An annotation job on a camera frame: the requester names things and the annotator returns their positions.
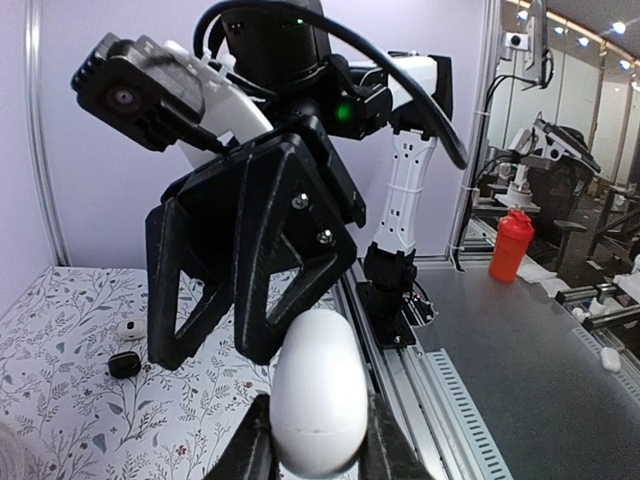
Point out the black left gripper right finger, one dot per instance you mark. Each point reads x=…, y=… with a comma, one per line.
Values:
x=386, y=452

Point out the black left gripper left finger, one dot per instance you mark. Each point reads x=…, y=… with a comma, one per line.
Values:
x=250, y=452

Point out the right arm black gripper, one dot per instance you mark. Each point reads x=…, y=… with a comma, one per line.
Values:
x=273, y=216

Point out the white oval charging case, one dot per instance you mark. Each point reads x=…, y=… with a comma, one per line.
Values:
x=319, y=398

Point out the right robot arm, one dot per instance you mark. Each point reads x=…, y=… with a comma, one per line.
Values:
x=283, y=46

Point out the small white earbud case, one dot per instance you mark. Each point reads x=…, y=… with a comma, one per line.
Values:
x=131, y=330

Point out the grey spiral ceramic plate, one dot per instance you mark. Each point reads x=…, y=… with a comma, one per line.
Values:
x=12, y=456

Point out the red shaker bottle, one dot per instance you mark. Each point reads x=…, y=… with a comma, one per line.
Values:
x=514, y=235

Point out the aluminium front rail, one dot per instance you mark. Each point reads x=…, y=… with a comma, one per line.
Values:
x=428, y=398

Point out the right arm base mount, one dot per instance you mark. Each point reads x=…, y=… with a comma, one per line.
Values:
x=393, y=317

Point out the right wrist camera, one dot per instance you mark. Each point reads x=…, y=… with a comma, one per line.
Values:
x=142, y=91

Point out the right aluminium corner post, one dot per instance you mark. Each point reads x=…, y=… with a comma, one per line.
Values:
x=488, y=66

